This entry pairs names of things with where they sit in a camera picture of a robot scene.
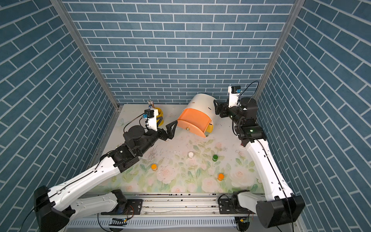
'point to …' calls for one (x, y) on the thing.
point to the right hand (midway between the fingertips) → (223, 100)
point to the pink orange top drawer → (194, 121)
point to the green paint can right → (215, 158)
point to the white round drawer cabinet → (203, 103)
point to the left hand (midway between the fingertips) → (174, 121)
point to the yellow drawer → (210, 128)
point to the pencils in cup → (150, 104)
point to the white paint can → (191, 154)
